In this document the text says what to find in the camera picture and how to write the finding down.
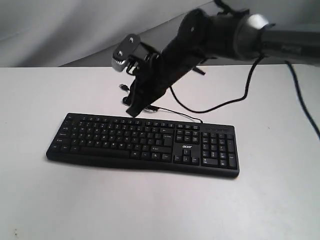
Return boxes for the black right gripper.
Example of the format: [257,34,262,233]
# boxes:
[121,51,208,118]

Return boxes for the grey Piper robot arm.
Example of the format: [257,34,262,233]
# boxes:
[112,0,320,117]

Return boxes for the black computer keyboard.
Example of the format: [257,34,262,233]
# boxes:
[46,113,240,178]

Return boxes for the grey backdrop cloth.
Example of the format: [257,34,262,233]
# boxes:
[0,0,320,68]

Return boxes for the black USB cable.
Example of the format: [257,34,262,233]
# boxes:
[118,83,205,124]

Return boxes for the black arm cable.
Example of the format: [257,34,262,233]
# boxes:
[167,53,263,113]

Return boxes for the black thick table cable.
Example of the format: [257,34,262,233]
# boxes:
[284,59,320,141]

